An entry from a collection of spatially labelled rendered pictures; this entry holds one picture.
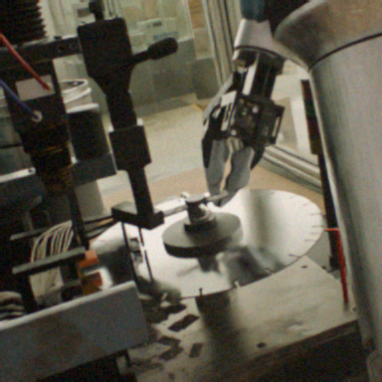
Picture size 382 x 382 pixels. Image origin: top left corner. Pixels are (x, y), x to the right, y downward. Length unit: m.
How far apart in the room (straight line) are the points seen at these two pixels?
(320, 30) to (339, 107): 0.04
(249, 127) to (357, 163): 0.49
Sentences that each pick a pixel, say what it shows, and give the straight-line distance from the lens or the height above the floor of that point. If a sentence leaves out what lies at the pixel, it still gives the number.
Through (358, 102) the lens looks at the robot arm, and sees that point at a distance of 0.28.
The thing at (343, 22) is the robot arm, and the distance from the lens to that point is 0.28.
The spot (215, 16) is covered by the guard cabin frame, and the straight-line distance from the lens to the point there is 1.83.
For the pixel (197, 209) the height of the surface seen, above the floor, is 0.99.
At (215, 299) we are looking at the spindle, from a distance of 0.80.
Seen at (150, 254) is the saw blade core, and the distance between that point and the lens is 0.77.
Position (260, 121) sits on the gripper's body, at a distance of 0.74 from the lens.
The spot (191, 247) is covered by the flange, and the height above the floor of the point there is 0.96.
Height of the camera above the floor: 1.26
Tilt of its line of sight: 17 degrees down
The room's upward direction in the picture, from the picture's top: 11 degrees counter-clockwise
